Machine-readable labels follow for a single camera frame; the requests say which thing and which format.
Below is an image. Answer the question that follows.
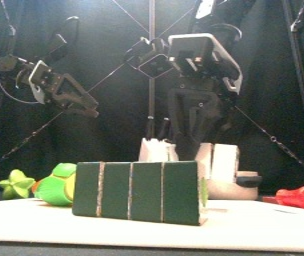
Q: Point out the dark green toy sushi roll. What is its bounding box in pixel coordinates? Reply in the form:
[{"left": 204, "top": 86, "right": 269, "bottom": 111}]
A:
[{"left": 70, "top": 160, "right": 208, "bottom": 227}]

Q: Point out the green toy avocado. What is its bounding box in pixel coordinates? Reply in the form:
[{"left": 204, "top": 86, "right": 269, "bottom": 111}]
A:
[{"left": 31, "top": 162, "right": 78, "bottom": 208}]

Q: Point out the green toy star fruit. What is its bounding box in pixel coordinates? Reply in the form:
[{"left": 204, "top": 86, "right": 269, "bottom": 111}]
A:
[{"left": 0, "top": 168, "right": 37, "bottom": 200}]

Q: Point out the white cutting board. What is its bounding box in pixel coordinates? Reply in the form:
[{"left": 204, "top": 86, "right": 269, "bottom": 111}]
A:
[{"left": 0, "top": 197, "right": 304, "bottom": 254}]

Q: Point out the red toy food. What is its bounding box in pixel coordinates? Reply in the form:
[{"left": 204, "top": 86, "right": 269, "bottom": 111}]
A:
[{"left": 260, "top": 185, "right": 304, "bottom": 212}]

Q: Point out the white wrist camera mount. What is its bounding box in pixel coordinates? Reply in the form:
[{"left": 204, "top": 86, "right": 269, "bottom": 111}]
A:
[{"left": 166, "top": 32, "right": 244, "bottom": 95}]

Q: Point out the vertical metal frame rod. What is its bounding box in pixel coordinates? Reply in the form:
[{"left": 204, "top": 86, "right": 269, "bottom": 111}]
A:
[{"left": 146, "top": 0, "right": 157, "bottom": 139}]

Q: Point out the diagonal frame brace wire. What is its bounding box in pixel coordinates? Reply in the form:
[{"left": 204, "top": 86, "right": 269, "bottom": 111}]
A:
[
  {"left": 109, "top": 0, "right": 304, "bottom": 183},
  {"left": 0, "top": 6, "right": 196, "bottom": 178}
]

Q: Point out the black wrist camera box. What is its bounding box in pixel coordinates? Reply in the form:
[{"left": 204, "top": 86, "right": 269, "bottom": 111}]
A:
[{"left": 123, "top": 36, "right": 174, "bottom": 80}]

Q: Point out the black toy knife handle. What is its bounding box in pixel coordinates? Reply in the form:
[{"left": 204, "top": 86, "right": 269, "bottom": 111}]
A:
[{"left": 234, "top": 175, "right": 264, "bottom": 188}]

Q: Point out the black frame post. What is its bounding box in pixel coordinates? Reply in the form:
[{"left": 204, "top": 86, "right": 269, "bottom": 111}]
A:
[{"left": 278, "top": 0, "right": 304, "bottom": 168}]

